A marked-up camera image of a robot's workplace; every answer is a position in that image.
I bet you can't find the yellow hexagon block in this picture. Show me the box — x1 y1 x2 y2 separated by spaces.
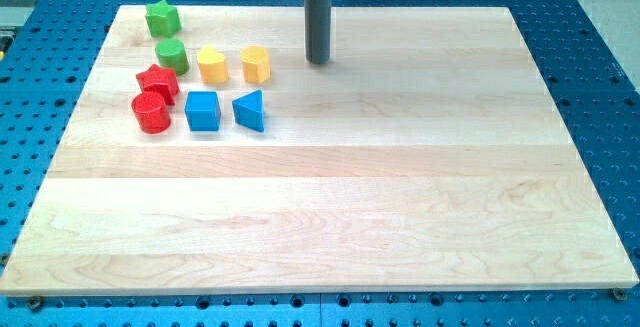
240 46 271 84

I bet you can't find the yellow heart block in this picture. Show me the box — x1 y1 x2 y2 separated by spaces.
197 46 229 84

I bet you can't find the blue triangle block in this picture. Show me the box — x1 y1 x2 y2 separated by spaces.
232 90 264 133

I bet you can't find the light wooden board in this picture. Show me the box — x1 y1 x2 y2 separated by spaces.
1 5 638 296

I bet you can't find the blue cube block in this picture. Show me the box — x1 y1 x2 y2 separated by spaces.
184 91 221 132

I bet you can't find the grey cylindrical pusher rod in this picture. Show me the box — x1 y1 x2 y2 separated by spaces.
304 0 332 65

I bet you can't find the red cylinder block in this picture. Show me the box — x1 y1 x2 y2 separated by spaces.
131 91 171 134

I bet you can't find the red star block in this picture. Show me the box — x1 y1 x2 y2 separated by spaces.
136 64 180 106

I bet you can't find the green cylinder block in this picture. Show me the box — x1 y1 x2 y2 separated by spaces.
155 38 189 76

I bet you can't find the green star block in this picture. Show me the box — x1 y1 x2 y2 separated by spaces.
145 0 182 38

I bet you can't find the left board clamp screw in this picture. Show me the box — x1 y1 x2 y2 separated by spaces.
25 296 44 312

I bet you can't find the board clamp screw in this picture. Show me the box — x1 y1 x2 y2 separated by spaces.
610 288 627 302
25 296 44 312

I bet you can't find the right board clamp screw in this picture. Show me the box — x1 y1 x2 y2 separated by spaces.
610 288 627 302

